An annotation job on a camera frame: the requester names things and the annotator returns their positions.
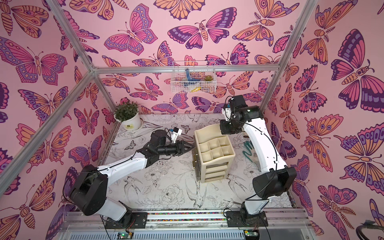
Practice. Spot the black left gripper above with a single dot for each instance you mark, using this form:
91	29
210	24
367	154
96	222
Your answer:
180	148

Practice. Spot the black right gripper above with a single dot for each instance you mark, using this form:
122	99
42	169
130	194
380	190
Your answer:
227	127

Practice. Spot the cream drawer organizer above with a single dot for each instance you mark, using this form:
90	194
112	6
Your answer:
215	154

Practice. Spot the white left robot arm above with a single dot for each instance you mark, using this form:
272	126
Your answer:
89	192

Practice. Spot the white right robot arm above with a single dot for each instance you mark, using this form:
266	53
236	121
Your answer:
276	177

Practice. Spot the green coated work glove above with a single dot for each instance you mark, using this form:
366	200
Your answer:
250	154

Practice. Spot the white plant pot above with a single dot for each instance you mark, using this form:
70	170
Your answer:
132	124

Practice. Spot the blue toy in basket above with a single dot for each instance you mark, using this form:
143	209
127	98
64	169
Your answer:
189	80

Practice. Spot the green potted plant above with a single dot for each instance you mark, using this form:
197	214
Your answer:
126	111

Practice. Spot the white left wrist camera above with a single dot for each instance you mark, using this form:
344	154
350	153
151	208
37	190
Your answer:
175	133

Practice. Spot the white wire basket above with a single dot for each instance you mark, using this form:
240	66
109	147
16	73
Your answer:
205	73

